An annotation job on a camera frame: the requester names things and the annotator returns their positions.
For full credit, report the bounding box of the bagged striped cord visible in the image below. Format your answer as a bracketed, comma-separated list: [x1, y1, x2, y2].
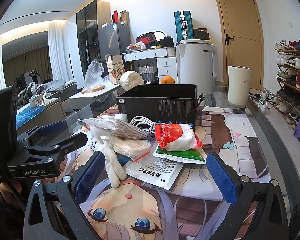
[78, 116, 153, 140]

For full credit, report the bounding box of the white plush toy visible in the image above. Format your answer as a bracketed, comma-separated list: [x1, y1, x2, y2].
[89, 125, 127, 188]

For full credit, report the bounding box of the green medicine sachet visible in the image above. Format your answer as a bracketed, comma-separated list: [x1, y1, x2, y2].
[151, 141, 206, 165]

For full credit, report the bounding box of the white cable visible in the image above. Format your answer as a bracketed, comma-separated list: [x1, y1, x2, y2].
[129, 115, 158, 140]

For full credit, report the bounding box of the red white snack packet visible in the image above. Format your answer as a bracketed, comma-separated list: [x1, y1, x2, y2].
[155, 124, 203, 152]

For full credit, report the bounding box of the grey side table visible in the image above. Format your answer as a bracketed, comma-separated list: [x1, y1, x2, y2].
[69, 85, 121, 109]

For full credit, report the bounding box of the clear plastic snack bag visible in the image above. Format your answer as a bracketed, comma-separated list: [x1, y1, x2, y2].
[81, 60, 111, 94]

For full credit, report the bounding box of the anime print desk mat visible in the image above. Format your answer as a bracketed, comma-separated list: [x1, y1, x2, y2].
[61, 107, 270, 239]

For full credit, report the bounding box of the cream yarn ball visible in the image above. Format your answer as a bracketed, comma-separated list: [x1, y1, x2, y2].
[120, 70, 145, 91]

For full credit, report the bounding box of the printed fruit carton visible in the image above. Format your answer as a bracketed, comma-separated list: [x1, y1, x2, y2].
[105, 54, 125, 85]

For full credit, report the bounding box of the black cardboard box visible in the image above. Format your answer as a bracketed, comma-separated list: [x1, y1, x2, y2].
[116, 84, 204, 127]

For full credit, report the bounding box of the woven basket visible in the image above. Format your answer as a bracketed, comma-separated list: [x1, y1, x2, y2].
[138, 64, 158, 82]

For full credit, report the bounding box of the dark grey refrigerator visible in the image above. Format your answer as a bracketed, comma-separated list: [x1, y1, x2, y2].
[98, 23, 131, 77]

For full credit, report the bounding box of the orange fruit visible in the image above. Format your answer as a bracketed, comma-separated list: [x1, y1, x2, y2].
[160, 75, 175, 85]

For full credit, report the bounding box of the cream cylindrical cup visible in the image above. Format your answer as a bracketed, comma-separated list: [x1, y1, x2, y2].
[228, 66, 253, 108]

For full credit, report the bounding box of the white drawer desk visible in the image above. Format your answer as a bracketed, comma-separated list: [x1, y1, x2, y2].
[123, 47, 179, 83]

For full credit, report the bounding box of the red black shoe bag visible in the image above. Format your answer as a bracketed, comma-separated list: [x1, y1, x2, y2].
[136, 32, 157, 49]

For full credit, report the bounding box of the shoe rack with shoes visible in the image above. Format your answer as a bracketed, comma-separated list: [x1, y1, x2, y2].
[275, 40, 300, 129]

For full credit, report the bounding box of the white electric kettle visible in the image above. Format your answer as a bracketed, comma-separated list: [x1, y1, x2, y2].
[177, 39, 218, 95]

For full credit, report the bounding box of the teal suitcase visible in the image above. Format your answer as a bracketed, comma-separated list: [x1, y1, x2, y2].
[174, 10, 194, 43]

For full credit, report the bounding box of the wooden door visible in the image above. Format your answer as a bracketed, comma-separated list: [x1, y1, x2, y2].
[216, 0, 264, 90]

